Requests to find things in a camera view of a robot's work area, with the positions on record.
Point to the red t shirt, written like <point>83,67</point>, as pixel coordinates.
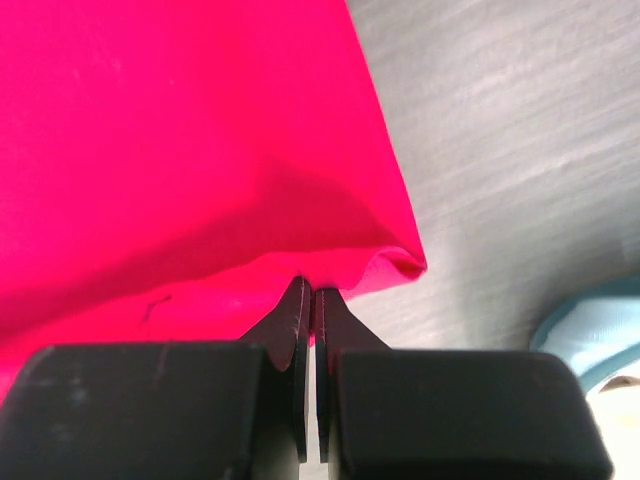
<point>167,167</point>

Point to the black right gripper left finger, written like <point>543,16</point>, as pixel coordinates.
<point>168,410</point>

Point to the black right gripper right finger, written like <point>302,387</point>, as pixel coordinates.
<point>386,413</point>

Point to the blue plastic basket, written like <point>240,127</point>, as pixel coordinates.
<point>595,333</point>

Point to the crumpled white t shirt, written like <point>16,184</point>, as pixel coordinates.
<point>615,407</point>

